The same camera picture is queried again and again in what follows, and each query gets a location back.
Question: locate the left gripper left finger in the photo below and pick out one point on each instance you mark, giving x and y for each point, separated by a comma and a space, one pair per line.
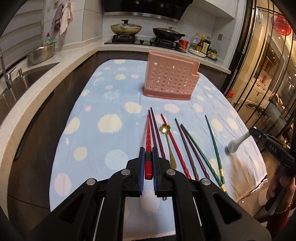
135, 184

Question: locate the brown purple chopstick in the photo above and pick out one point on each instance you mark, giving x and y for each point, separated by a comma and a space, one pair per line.
195, 152
196, 176

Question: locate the white plate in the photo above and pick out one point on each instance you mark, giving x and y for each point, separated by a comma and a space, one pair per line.
196, 53

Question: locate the brown sauce bottle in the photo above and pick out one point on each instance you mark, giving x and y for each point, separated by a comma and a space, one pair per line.
199, 46

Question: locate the black wok with lid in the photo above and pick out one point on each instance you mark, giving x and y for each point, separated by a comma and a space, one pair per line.
168, 34

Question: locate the gold flower spoon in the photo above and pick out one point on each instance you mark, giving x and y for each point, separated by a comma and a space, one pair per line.
165, 130

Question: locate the dark soy sauce bottle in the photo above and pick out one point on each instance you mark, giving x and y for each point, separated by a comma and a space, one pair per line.
206, 45

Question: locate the beige wok with lid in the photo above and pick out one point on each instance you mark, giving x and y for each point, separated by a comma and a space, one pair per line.
126, 28

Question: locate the steel pot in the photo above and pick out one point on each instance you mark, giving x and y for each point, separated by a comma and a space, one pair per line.
41, 54

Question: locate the green seasoning jars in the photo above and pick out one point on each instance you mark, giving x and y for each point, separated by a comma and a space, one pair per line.
212, 54

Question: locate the black range hood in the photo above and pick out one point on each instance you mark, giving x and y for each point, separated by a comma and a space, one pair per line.
159, 9

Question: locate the red chopstick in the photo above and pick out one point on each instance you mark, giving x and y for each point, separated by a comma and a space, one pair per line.
180, 157
148, 153

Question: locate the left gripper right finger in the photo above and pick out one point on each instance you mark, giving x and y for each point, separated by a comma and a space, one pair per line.
160, 166

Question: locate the white ceramic spoon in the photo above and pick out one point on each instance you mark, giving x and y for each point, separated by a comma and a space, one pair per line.
234, 144

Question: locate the red paper window decoration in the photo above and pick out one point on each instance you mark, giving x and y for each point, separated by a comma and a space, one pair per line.
281, 25

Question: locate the person's right hand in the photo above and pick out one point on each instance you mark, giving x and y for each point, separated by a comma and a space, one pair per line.
280, 191

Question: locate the purple hanging towel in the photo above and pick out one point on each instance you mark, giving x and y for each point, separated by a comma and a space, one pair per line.
56, 23

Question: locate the dark purple chopstick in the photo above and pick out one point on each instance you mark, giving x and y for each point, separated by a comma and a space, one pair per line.
151, 132
158, 136

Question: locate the white hanging towel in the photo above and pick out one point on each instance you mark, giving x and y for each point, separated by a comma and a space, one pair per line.
67, 16

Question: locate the chrome faucet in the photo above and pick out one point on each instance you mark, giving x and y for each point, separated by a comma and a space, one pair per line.
7, 75

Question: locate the red instant noodle cup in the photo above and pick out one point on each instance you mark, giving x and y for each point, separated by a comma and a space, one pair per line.
183, 45

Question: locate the green chopstick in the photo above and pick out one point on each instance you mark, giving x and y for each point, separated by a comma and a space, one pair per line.
220, 168
221, 185

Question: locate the steel sink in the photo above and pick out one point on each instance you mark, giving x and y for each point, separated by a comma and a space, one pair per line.
20, 85

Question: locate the clear oil bottle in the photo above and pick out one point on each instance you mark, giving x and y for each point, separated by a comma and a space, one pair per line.
195, 41

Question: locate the pink perforated utensil holder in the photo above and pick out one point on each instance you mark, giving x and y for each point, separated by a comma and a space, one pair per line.
170, 76

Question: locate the green dish soap bottle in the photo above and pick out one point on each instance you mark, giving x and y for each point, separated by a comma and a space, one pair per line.
48, 39

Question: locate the black gas stove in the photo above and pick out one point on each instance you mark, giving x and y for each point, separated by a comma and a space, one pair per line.
145, 41

